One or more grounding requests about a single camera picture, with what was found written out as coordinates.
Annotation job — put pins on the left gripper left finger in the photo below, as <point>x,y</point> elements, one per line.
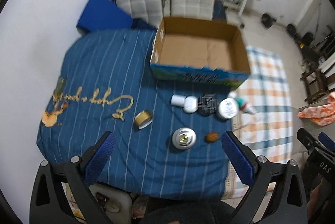
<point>96,157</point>

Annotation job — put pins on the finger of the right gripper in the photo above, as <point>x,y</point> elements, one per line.
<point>326,141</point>
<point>307,139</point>

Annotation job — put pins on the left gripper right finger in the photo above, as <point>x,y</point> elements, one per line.
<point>241,157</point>

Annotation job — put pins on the small brown wooden object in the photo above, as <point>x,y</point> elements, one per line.
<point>212,137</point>

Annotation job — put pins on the white cream jar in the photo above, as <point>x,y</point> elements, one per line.
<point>227,109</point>

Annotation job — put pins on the gold round tin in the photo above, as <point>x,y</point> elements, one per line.
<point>143,119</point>

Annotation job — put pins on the green white glue tube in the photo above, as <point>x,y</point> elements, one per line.
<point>243,105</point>

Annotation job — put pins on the silver round tin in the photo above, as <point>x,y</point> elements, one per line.
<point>183,138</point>

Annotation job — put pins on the black patterned round tin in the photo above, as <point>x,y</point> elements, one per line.
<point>207,104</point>

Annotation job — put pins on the white earbud case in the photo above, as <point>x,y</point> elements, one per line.
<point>190,104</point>

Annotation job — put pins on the white cylinder container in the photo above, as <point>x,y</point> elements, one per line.
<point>177,100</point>

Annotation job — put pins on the orange floral cloth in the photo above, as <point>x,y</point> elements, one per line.
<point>320,115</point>

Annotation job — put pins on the checkered orange blue cloth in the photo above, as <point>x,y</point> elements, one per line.
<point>269,131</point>

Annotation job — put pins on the dark wooden stool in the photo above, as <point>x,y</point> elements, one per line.
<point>314,81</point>

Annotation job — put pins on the blue striped bedsheet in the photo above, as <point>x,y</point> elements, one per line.
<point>108,81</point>

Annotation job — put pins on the open cardboard box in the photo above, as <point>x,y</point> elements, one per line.
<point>199,51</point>

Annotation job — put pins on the black dumbbell on floor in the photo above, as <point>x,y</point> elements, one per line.
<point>267,21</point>

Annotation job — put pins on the blue foam mat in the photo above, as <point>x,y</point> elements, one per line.
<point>103,15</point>

